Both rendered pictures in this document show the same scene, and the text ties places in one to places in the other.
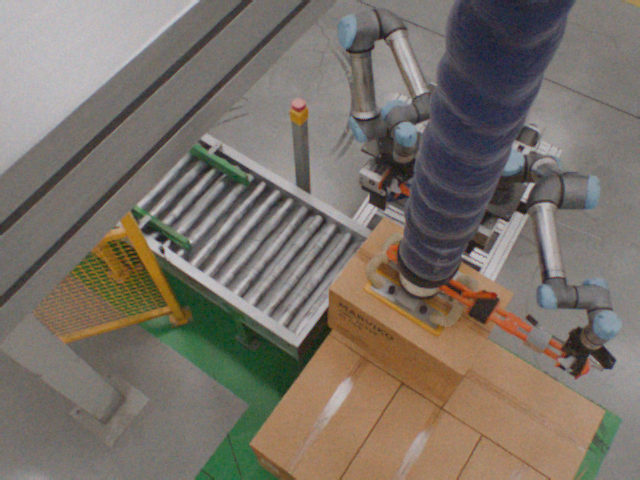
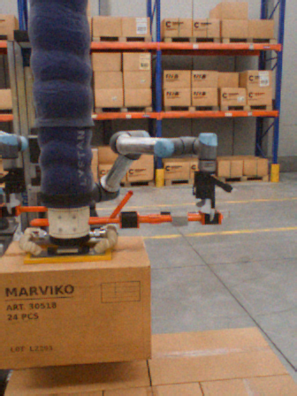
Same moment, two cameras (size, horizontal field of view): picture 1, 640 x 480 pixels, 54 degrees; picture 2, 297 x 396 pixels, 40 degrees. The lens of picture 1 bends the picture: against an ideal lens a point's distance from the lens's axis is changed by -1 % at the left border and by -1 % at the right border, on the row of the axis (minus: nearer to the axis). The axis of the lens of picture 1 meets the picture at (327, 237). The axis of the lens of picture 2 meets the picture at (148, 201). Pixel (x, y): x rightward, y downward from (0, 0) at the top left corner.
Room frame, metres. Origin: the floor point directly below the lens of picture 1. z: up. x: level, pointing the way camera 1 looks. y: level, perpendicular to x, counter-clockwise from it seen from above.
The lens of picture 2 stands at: (-0.48, 0.48, 1.66)
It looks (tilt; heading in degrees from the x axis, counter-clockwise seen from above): 12 degrees down; 319
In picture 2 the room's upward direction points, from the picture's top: 1 degrees counter-clockwise
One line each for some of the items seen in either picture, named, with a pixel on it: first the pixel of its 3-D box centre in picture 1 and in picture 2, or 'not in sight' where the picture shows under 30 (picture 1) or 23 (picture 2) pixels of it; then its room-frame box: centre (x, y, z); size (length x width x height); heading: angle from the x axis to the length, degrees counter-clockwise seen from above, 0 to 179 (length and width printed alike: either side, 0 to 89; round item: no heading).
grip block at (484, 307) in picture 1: (483, 306); (128, 219); (0.86, -0.56, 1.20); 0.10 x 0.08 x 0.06; 145
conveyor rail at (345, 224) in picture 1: (197, 141); not in sight; (2.14, 0.73, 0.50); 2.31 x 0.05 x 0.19; 55
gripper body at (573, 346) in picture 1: (581, 343); (204, 184); (0.67, -0.83, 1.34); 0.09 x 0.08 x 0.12; 55
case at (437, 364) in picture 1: (414, 310); (77, 295); (0.98, -0.36, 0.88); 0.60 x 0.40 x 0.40; 55
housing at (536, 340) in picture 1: (537, 340); (178, 219); (0.74, -0.74, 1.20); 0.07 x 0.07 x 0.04; 55
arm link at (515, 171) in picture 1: (507, 167); (86, 194); (1.47, -0.73, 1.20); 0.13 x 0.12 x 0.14; 89
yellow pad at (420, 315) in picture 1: (407, 301); (68, 253); (0.93, -0.30, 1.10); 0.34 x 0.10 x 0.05; 55
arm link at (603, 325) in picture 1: (603, 327); (207, 147); (0.67, -0.84, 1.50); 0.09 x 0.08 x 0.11; 179
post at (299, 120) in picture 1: (302, 170); not in sight; (1.95, 0.14, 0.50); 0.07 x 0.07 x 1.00; 55
